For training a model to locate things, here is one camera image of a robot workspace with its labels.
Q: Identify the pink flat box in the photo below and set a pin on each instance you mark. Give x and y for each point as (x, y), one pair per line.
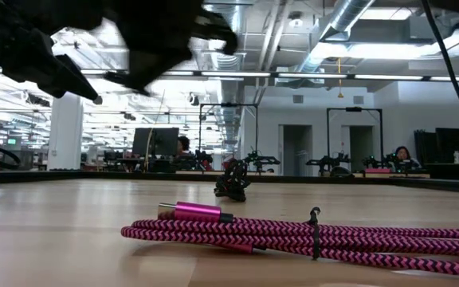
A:
(377, 170)

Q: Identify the grey wall vent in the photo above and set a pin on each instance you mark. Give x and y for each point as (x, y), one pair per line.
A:
(298, 99)
(358, 100)

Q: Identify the black background monitor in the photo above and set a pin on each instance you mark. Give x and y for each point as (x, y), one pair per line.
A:
(450, 141)
(424, 147)

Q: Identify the white bottle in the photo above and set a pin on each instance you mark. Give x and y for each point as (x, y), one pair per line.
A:
(457, 157)

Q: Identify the black background robot arm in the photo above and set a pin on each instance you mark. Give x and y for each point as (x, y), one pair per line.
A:
(261, 160)
(197, 159)
(327, 161)
(381, 162)

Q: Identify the silver slanted ceiling duct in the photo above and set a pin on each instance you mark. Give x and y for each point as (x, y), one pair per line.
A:
(349, 14)

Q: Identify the grey doorway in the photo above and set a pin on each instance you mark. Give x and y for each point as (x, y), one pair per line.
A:
(296, 149)
(360, 147)

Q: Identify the silver ribbed ceiling duct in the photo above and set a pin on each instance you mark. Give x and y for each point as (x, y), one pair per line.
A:
(229, 115)

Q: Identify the long ceiling light strip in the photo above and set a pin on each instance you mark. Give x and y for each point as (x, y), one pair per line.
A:
(313, 75)

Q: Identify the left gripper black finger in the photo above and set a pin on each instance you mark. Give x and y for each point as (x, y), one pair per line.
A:
(150, 65)
(34, 60)

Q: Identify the round ceiling sensor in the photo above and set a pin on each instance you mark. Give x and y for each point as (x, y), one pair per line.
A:
(295, 22)

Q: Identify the black computer monitor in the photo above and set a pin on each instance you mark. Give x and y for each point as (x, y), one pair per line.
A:
(162, 141)

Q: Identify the white pillar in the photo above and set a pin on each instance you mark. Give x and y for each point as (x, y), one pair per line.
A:
(65, 135)

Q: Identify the black background gantry frame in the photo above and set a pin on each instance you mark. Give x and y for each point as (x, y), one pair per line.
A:
(353, 109)
(229, 105)

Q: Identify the green exit sign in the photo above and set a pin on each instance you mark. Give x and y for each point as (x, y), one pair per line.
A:
(12, 141)

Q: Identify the person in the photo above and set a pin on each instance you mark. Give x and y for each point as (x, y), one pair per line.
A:
(183, 145)
(404, 155)

